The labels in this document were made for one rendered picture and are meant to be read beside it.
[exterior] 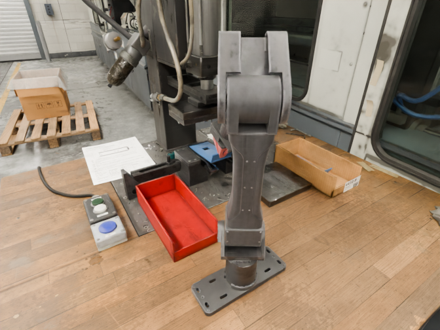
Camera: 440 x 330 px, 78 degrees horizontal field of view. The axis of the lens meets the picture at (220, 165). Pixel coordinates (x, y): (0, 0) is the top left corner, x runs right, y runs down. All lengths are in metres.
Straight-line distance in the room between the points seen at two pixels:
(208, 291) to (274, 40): 0.45
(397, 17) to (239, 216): 0.82
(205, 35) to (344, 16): 0.65
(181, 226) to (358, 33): 0.92
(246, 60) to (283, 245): 0.44
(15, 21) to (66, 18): 1.25
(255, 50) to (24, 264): 0.64
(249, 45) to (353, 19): 0.84
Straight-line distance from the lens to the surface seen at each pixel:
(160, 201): 0.80
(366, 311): 0.63
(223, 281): 0.59
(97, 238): 0.70
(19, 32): 9.89
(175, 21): 0.80
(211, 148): 0.86
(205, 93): 0.76
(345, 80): 1.24
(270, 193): 0.80
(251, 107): 0.34
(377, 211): 0.87
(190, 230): 0.70
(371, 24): 1.17
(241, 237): 0.50
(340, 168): 0.96
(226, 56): 0.37
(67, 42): 9.94
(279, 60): 0.37
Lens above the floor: 1.39
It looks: 31 degrees down
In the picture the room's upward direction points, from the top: straight up
